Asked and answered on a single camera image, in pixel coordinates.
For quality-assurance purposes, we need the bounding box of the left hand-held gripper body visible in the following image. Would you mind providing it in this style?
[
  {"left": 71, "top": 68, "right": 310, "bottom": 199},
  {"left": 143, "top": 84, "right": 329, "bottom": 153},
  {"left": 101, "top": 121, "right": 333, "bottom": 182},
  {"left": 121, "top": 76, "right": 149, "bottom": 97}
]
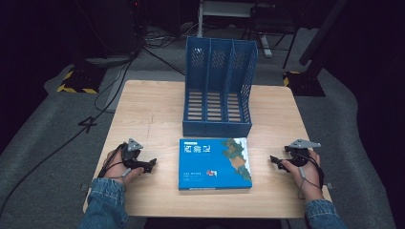
[{"left": 121, "top": 137, "right": 148, "bottom": 170}]

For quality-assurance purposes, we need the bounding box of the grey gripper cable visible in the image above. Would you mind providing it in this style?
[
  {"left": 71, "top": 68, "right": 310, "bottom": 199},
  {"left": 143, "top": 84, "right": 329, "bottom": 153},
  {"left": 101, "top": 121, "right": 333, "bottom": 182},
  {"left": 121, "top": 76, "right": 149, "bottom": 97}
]
[
  {"left": 296, "top": 167, "right": 323, "bottom": 201},
  {"left": 111, "top": 167, "right": 133, "bottom": 193}
]

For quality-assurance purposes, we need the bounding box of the person's right hand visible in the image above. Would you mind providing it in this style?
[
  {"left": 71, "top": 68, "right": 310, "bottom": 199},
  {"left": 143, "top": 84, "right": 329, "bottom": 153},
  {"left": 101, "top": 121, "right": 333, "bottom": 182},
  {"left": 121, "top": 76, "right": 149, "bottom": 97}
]
[{"left": 281, "top": 150, "right": 325, "bottom": 202}]

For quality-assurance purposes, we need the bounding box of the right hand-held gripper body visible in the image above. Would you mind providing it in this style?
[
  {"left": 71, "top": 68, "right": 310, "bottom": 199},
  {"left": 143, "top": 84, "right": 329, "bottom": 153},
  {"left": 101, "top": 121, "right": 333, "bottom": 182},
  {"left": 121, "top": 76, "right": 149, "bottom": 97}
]
[{"left": 284, "top": 138, "right": 322, "bottom": 168}]

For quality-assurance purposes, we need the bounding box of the black chair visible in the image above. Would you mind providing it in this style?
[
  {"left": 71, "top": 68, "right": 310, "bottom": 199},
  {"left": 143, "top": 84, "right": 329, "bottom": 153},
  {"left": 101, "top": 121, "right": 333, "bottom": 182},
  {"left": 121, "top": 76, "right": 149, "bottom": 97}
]
[{"left": 242, "top": 3, "right": 302, "bottom": 70}]

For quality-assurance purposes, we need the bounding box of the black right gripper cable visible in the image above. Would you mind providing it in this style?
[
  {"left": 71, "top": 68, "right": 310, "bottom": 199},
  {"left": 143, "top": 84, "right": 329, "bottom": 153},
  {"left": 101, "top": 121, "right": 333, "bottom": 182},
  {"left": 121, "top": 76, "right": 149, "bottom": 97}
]
[{"left": 298, "top": 152, "right": 326, "bottom": 193}]

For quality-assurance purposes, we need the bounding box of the looped black floor cable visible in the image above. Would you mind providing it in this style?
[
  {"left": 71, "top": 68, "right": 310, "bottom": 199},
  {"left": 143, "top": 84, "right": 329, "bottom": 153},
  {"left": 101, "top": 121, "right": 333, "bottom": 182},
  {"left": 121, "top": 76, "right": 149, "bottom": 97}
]
[{"left": 93, "top": 58, "right": 137, "bottom": 115}]

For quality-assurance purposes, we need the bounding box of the grey right gripper cable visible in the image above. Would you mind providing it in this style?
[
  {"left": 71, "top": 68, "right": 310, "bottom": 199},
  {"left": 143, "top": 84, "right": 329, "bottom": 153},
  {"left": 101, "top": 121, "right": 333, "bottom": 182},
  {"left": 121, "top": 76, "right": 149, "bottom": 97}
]
[{"left": 296, "top": 167, "right": 323, "bottom": 201}]

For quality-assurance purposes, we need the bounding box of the thin black floor cable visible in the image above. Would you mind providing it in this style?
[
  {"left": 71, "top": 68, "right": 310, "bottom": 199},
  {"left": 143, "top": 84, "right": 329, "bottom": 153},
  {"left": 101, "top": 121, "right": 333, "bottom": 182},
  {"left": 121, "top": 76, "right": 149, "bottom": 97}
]
[{"left": 142, "top": 46, "right": 186, "bottom": 76}]

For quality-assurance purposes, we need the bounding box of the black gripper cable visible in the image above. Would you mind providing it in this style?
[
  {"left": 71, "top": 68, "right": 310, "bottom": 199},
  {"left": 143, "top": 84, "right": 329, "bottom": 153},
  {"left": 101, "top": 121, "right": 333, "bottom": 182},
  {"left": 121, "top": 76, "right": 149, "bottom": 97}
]
[
  {"left": 298, "top": 152, "right": 326, "bottom": 193},
  {"left": 97, "top": 143, "right": 127, "bottom": 179}
]

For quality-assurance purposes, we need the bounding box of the dark slanted stand pole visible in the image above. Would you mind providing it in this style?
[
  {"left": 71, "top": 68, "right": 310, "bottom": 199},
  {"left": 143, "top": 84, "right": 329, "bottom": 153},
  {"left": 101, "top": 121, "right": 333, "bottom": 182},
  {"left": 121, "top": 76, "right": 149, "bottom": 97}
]
[{"left": 298, "top": 0, "right": 350, "bottom": 67}]

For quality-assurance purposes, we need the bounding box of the yellow black striped stand base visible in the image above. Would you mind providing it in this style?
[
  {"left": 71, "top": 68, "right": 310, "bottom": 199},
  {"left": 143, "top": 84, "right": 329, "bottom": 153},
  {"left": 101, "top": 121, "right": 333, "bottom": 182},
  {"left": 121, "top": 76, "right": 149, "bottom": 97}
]
[
  {"left": 282, "top": 70, "right": 327, "bottom": 98},
  {"left": 56, "top": 64, "right": 108, "bottom": 95}
]

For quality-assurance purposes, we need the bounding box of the person's left hand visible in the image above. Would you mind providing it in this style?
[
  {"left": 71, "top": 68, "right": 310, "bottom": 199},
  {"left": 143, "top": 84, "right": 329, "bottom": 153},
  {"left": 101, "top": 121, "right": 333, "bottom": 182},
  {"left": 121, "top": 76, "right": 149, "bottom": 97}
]
[{"left": 102, "top": 149, "right": 145, "bottom": 187}]

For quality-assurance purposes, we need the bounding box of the dark equipment cabinet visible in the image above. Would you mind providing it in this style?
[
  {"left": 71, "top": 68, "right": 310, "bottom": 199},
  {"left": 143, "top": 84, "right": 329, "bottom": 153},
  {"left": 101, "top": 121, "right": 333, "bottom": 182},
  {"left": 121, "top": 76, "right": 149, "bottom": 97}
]
[{"left": 75, "top": 0, "right": 146, "bottom": 66}]

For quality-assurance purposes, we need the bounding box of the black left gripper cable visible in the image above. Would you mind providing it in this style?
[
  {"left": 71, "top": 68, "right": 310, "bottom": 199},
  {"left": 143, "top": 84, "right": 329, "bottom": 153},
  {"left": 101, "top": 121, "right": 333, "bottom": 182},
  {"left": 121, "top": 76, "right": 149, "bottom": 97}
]
[{"left": 97, "top": 143, "right": 127, "bottom": 179}]

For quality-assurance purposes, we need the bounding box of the blue perforated file rack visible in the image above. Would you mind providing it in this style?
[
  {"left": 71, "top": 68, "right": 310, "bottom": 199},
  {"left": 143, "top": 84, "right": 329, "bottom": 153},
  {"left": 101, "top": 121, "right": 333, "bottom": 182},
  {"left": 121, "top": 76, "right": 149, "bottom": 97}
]
[{"left": 181, "top": 35, "right": 259, "bottom": 138}]

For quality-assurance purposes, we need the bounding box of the blue book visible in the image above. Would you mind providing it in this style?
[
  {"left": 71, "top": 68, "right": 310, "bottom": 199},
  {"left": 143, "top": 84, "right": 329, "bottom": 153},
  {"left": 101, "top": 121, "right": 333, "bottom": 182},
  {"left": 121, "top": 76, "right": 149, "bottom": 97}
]
[{"left": 178, "top": 136, "right": 253, "bottom": 192}]

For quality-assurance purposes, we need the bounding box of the grey left gripper cable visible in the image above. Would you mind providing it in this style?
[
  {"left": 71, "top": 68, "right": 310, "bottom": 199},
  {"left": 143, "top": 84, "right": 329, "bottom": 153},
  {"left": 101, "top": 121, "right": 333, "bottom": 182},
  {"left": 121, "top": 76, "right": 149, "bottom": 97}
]
[{"left": 111, "top": 167, "right": 133, "bottom": 193}]

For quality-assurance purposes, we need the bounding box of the long black floor cable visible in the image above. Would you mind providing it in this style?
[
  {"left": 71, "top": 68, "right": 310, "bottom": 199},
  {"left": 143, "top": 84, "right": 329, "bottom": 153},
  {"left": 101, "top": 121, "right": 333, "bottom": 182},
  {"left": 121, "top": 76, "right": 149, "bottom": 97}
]
[{"left": 0, "top": 47, "right": 141, "bottom": 220}]

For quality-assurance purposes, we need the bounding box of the white metal desk frame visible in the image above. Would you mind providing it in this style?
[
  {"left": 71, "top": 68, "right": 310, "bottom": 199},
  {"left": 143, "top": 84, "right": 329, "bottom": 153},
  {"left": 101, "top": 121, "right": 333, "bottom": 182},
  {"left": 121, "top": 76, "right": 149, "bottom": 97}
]
[{"left": 196, "top": 0, "right": 275, "bottom": 59}]

